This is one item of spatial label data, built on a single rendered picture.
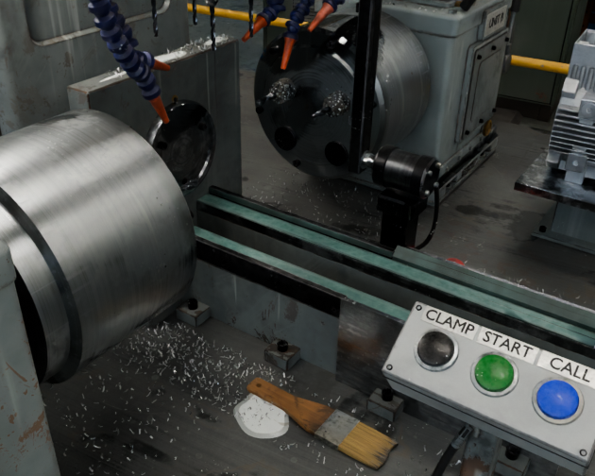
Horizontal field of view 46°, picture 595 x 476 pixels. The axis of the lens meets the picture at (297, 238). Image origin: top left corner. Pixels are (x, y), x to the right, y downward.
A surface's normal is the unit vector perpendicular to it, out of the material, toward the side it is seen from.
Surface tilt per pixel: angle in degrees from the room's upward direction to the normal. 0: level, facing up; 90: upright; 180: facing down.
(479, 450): 90
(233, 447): 0
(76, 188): 35
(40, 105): 90
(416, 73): 69
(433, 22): 90
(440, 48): 90
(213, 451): 0
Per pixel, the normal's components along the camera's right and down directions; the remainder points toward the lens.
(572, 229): -0.56, 0.42
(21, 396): 0.83, 0.30
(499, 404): -0.29, -0.48
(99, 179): 0.54, -0.46
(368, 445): 0.04, -0.83
